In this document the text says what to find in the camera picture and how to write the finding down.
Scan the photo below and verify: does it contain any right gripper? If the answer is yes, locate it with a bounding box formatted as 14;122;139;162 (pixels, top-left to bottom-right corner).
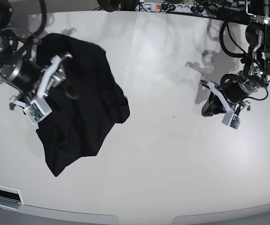
35;63;80;100

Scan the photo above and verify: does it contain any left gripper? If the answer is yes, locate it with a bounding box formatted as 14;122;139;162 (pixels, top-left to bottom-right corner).
201;74;250;117

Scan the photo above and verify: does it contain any black t-shirt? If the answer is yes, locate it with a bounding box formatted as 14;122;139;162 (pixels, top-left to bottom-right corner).
36;33;130;176

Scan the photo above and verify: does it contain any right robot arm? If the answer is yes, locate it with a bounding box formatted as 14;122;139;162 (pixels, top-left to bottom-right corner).
0;0;47;102

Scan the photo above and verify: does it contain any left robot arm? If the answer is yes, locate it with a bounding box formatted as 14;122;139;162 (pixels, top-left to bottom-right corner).
201;0;270;117

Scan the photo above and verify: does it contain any white power strip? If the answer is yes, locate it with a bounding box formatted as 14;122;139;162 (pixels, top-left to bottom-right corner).
135;0;219;16

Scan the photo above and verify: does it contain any grey slotted table fixture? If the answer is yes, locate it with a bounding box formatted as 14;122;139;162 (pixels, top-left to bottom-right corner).
0;185;24;210

